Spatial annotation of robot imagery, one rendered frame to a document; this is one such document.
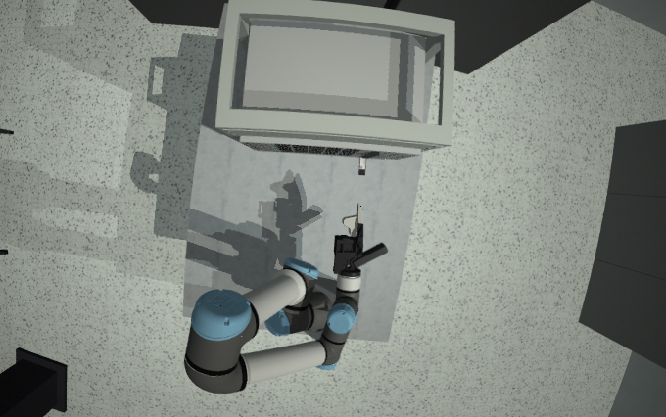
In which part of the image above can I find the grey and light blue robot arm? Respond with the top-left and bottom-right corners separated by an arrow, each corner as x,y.
184,258 -> 361,394

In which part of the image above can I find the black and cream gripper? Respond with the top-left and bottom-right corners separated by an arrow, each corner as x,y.
333,204 -> 363,277

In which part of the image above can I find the white server rack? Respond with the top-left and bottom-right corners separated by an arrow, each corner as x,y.
215,0 -> 455,175

